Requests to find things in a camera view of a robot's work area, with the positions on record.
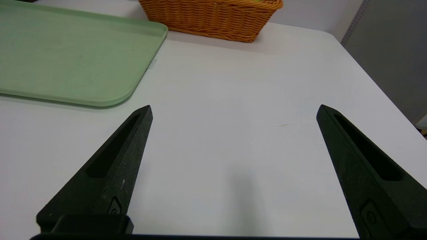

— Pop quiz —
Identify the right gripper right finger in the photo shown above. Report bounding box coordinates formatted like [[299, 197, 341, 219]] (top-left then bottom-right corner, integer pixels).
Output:
[[316, 104, 427, 239]]

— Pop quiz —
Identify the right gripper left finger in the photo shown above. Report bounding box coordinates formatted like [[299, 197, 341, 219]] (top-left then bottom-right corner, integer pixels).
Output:
[[36, 105, 153, 235]]

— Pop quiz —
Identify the orange wicker basket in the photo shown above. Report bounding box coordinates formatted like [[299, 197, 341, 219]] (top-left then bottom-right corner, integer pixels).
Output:
[[138, 0, 284, 43]]

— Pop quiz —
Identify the light green plastic tray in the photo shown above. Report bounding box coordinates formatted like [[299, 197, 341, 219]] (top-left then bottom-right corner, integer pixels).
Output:
[[0, 0, 168, 108]]

